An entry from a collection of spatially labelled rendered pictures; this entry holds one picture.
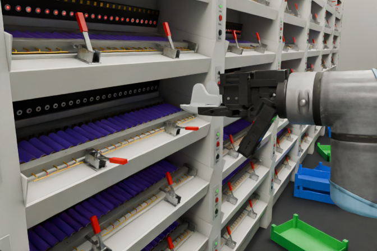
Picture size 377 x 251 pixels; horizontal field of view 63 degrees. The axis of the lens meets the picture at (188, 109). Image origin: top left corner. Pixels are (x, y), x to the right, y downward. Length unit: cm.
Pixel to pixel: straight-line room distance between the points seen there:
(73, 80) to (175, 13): 54
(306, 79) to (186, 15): 55
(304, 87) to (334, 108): 5
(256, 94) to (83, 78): 30
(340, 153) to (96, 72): 42
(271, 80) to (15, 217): 45
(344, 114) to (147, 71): 40
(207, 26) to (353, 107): 56
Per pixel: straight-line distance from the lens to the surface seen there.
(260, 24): 163
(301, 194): 225
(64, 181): 59
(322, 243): 184
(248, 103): 56
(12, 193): 52
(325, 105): 51
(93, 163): 63
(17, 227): 54
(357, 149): 51
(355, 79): 52
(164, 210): 87
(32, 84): 51
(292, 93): 52
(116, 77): 62
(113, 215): 79
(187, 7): 99
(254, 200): 178
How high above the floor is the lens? 99
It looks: 12 degrees down
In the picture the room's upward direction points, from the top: straight up
